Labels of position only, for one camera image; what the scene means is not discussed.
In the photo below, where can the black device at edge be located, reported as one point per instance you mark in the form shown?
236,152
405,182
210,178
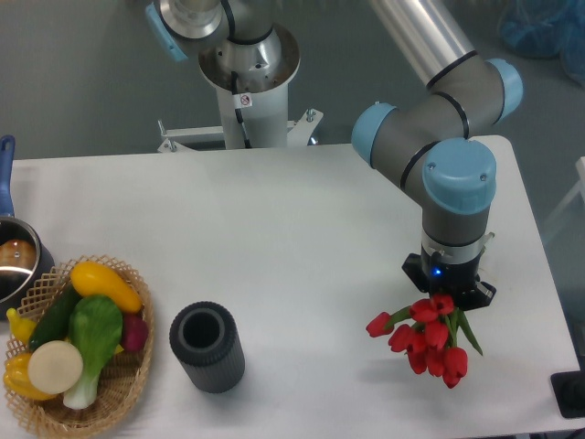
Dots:
568,388

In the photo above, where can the woven wicker basket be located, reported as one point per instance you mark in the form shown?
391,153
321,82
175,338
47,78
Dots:
121,382

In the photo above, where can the green bok choy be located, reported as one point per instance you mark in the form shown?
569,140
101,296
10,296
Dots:
95,330

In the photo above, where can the blue plastic bag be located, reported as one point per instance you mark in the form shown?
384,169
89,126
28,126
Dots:
546,30

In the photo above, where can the small yellow banana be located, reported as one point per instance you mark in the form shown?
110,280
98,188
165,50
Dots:
20,327

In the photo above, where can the red tulip bouquet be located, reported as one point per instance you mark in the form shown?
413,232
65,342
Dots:
427,333

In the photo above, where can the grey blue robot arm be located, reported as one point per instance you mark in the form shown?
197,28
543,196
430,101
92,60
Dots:
429,152

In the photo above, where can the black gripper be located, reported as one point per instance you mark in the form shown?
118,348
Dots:
434,276

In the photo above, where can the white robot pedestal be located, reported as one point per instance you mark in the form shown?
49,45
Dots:
252,89

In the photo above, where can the blue handled saucepan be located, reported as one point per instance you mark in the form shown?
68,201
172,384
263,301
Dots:
24,258

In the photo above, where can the beige round disc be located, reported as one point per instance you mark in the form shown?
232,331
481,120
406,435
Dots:
55,367

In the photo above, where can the red radish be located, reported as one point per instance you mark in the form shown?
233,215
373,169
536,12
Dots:
134,333

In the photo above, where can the dark green cucumber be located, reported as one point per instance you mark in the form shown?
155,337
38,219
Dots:
54,324

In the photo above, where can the dark grey ribbed vase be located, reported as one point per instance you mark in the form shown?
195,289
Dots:
205,340

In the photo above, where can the yellow squash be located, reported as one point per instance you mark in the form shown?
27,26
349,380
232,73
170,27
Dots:
92,278

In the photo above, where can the yellow bell pepper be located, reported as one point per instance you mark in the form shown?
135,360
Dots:
16,379

